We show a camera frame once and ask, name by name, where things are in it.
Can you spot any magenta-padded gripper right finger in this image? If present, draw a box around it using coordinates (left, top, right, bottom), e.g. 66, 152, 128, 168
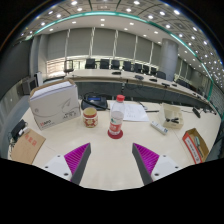
131, 142, 183, 186

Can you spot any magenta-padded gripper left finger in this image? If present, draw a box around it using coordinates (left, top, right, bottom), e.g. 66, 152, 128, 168
41, 142, 92, 186

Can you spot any clear red-capped water bottle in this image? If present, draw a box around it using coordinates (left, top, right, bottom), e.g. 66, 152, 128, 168
108, 94, 126, 136

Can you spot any red and cream mug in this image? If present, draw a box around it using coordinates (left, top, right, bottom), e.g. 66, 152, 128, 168
82, 106, 99, 129

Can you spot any white printed paper sheet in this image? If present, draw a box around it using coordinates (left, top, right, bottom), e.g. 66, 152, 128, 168
113, 101, 150, 123

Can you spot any open red-sided cardboard box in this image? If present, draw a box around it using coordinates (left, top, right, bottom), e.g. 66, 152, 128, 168
182, 127, 210, 165

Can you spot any small open beige box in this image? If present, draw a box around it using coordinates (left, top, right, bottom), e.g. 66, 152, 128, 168
158, 103, 185, 130

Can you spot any flat brown cardboard sheet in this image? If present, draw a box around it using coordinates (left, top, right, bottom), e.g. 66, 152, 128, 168
10, 129, 47, 165

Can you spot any large white cardboard box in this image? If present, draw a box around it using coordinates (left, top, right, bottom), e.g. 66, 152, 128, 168
28, 78, 82, 131

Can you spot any flat black device box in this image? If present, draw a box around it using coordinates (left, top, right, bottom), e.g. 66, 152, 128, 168
9, 119, 29, 143

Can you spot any small black table device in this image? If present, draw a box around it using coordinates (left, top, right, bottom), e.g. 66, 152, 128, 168
192, 107, 202, 119

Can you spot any grey box monitor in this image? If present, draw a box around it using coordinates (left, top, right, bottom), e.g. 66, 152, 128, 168
21, 76, 39, 96

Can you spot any row of black office chairs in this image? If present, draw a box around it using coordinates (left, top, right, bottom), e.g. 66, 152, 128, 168
63, 58, 188, 88

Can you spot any group of ceiling spot lights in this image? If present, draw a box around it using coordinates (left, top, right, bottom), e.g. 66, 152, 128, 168
18, 0, 224, 81

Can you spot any green ceiling light strip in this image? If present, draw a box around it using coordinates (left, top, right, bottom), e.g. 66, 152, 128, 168
24, 10, 214, 101

